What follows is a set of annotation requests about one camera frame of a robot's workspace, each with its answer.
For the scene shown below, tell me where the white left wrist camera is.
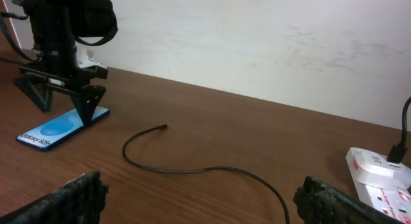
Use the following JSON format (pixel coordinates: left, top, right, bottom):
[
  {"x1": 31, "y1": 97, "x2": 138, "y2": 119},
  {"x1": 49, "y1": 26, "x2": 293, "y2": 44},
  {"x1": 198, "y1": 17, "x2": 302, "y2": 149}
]
[{"x1": 77, "y1": 49, "x2": 107, "y2": 69}]

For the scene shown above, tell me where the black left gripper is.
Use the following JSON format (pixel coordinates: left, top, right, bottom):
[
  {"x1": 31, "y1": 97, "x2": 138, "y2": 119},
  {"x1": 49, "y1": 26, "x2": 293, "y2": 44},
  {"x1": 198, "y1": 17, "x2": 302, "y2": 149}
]
[{"x1": 13, "y1": 44, "x2": 108, "y2": 126}]

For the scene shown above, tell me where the white charger adapter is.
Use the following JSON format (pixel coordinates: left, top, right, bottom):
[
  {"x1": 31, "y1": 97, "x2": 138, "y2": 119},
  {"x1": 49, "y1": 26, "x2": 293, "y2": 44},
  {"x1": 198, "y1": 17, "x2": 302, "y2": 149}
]
[{"x1": 345, "y1": 148, "x2": 410, "y2": 189}]

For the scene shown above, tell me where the blue Galaxy smartphone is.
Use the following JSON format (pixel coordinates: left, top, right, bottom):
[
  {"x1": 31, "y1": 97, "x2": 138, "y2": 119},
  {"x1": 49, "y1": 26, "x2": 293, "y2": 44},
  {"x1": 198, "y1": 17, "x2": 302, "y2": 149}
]
[{"x1": 15, "y1": 105, "x2": 110, "y2": 152}]

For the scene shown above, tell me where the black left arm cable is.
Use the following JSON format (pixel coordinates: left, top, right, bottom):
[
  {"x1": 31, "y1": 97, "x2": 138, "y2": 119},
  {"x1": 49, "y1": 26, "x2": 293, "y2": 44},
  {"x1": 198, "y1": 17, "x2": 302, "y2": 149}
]
[{"x1": 0, "y1": 11, "x2": 41, "y2": 65}]

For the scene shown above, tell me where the black charger cable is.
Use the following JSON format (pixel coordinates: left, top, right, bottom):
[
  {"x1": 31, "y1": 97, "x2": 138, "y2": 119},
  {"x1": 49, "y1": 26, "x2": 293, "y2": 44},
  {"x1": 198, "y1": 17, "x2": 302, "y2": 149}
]
[{"x1": 122, "y1": 96, "x2": 411, "y2": 224}]

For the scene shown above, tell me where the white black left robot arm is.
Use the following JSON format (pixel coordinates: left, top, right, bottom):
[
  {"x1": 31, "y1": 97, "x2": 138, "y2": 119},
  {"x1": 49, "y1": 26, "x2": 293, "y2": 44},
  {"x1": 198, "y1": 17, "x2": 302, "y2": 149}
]
[{"x1": 12, "y1": 0, "x2": 118, "y2": 126}]

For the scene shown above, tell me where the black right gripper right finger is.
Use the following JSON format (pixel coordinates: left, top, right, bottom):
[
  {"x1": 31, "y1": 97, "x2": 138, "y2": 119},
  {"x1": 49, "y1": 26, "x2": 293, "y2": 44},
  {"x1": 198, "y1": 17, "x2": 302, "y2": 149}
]
[{"x1": 293, "y1": 176, "x2": 401, "y2": 224}]

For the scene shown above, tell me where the white power strip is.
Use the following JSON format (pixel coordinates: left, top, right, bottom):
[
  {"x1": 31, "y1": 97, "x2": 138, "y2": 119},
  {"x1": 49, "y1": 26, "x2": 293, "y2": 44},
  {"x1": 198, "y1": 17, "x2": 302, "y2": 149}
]
[{"x1": 353, "y1": 180, "x2": 410, "y2": 224}]

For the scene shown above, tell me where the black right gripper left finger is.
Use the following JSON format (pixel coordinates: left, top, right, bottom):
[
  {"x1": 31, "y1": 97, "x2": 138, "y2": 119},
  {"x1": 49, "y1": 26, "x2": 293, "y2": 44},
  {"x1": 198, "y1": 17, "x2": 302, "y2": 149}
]
[{"x1": 1, "y1": 171, "x2": 109, "y2": 224}]

